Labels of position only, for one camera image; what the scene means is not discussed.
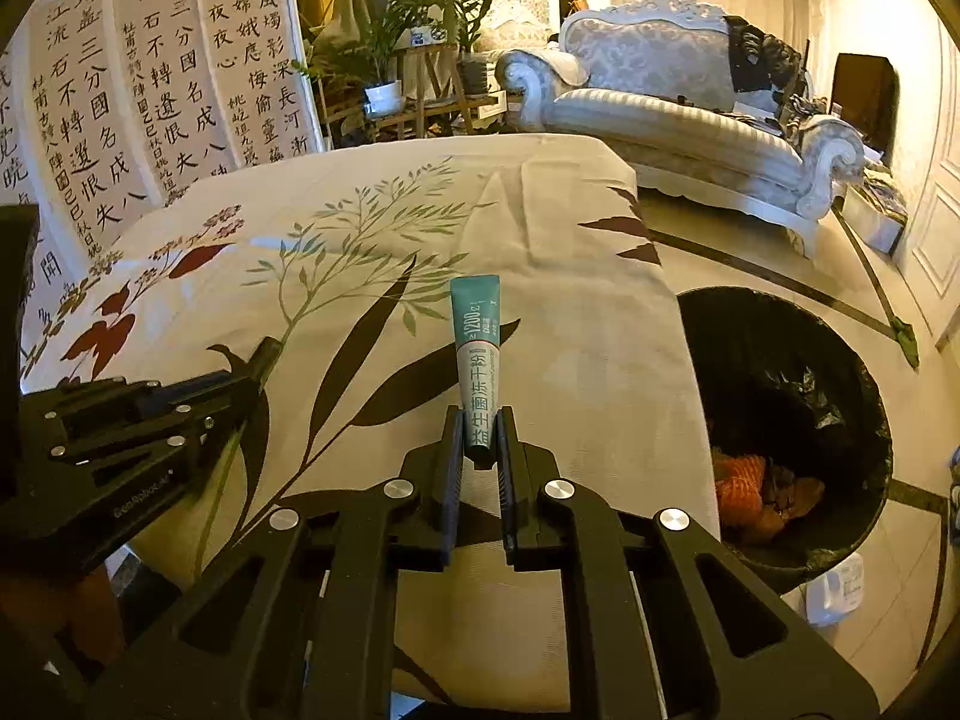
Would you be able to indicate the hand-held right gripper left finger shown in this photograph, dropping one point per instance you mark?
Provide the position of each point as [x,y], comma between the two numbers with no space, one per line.
[451,480]

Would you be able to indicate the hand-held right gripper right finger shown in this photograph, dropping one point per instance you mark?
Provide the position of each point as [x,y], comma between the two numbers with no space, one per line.
[508,480]

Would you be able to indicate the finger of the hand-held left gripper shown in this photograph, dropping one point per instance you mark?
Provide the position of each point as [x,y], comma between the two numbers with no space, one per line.
[150,397]
[165,446]

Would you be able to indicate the teal toothpaste tube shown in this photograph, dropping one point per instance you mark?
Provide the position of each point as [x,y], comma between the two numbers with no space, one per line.
[476,360]

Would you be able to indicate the orange plastic bag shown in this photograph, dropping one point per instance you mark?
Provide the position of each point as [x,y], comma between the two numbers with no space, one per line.
[739,491]

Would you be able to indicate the orange foil wrapper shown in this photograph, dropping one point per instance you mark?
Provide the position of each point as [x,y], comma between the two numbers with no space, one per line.
[806,501]

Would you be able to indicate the black lined trash bin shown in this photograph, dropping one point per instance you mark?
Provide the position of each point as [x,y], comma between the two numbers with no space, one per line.
[787,360]

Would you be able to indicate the person's left forearm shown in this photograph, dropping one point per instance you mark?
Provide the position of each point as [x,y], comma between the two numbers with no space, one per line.
[75,615]

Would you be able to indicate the floral printed tablecloth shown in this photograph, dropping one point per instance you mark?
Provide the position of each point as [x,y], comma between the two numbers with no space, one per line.
[525,240]

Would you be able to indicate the white plastic jug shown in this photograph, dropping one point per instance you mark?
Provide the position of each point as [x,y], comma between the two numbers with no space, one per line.
[840,589]

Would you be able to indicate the wooden plant stand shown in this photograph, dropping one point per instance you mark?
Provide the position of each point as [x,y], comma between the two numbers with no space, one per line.
[420,109]

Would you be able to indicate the green plant in white pot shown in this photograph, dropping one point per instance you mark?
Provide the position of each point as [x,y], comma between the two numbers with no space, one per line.
[382,99]

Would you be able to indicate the white ornate sofa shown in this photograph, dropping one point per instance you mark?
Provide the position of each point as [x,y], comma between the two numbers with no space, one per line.
[675,120]

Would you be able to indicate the green floor mop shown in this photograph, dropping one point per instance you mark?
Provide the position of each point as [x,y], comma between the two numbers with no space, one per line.
[905,341]

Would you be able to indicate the blue and white porcelain pot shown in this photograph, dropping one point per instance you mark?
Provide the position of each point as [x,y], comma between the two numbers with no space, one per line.
[426,35]

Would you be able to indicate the blue and white package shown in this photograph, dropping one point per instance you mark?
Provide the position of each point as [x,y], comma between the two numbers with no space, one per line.
[955,487]

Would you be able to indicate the box beside sofa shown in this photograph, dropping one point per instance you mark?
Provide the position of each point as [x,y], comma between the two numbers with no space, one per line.
[877,214]

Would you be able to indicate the tall green plant dark pot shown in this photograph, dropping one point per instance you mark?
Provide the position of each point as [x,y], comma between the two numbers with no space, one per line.
[469,15]

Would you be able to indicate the dark patterned cloth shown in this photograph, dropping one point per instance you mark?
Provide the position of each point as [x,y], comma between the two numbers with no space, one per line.
[814,109]

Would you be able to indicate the dark clothes pile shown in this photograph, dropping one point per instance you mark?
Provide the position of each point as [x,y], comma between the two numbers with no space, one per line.
[765,52]

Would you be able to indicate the white panelled door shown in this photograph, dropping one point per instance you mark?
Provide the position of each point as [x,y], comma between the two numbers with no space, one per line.
[937,202]

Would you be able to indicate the dark wooden cabinet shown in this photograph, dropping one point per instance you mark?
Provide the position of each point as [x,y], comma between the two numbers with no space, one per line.
[866,105]

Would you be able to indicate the calligraphy wall scroll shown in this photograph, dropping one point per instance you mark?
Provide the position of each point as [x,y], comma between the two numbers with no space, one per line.
[82,127]
[22,187]
[176,90]
[255,52]

